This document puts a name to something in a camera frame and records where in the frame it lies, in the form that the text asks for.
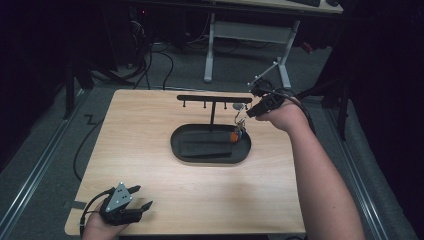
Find black metal stand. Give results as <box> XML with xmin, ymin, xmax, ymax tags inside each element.
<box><xmin>293</xmin><ymin>78</ymin><xmax>351</xmax><ymax>141</ymax></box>
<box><xmin>63</xmin><ymin>58</ymin><xmax>136</xmax><ymax>120</ymax></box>

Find black keyboard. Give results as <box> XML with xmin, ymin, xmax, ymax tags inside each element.
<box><xmin>288</xmin><ymin>0</ymin><xmax>322</xmax><ymax>8</ymax></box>

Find dark computer equipment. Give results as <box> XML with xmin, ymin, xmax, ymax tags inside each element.
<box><xmin>128</xmin><ymin>4</ymin><xmax>154</xmax><ymax>68</ymax></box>

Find black key stand with tray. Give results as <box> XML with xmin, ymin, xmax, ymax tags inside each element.
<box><xmin>170</xmin><ymin>94</ymin><xmax>253</xmax><ymax>165</ymax></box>

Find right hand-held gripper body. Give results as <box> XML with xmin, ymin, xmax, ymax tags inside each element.
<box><xmin>247</xmin><ymin>60</ymin><xmax>287</xmax><ymax>114</ymax></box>

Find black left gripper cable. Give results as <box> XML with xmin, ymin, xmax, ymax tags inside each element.
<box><xmin>79</xmin><ymin>187</ymin><xmax>116</xmax><ymax>239</ymax></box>

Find wooden desk top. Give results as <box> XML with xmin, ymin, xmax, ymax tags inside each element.
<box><xmin>213</xmin><ymin>0</ymin><xmax>344</xmax><ymax>15</ymax></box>

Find key ring with coloured tags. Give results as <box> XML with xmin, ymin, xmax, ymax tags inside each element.
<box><xmin>229</xmin><ymin>103</ymin><xmax>248</xmax><ymax>144</ymax></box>

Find metal floor rail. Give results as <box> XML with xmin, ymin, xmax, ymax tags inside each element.
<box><xmin>0</xmin><ymin>89</ymin><xmax>88</xmax><ymax>233</ymax></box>
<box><xmin>324</xmin><ymin>108</ymin><xmax>389</xmax><ymax>240</ymax></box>

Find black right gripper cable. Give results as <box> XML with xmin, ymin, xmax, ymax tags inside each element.
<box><xmin>273</xmin><ymin>88</ymin><xmax>317</xmax><ymax>136</ymax></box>

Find black wallet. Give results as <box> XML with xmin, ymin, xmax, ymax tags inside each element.
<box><xmin>178</xmin><ymin>131</ymin><xmax>233</xmax><ymax>158</ymax></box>

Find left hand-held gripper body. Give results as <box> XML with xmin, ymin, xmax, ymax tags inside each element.
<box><xmin>99</xmin><ymin>182</ymin><xmax>144</xmax><ymax>227</ymax></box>

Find black floor cable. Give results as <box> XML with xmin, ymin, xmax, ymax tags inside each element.
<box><xmin>73</xmin><ymin>114</ymin><xmax>105</xmax><ymax>183</ymax></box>

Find white metal desk frame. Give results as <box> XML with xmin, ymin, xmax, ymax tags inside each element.
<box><xmin>203</xmin><ymin>12</ymin><xmax>302</xmax><ymax>91</ymax></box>

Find person's left hand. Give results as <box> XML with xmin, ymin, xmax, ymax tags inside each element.
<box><xmin>80</xmin><ymin>203</ymin><xmax>129</xmax><ymax>240</ymax></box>

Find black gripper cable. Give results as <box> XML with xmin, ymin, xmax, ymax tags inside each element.
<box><xmin>79</xmin><ymin>187</ymin><xmax>116</xmax><ymax>239</ymax></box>
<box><xmin>273</xmin><ymin>88</ymin><xmax>317</xmax><ymax>136</ymax></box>

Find bundle of black cables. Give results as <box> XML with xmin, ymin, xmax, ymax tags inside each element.
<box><xmin>131</xmin><ymin>41</ymin><xmax>175</xmax><ymax>91</ymax></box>

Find person's right hand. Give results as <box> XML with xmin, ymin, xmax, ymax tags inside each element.
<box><xmin>255</xmin><ymin>98</ymin><xmax>309</xmax><ymax>134</ymax></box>

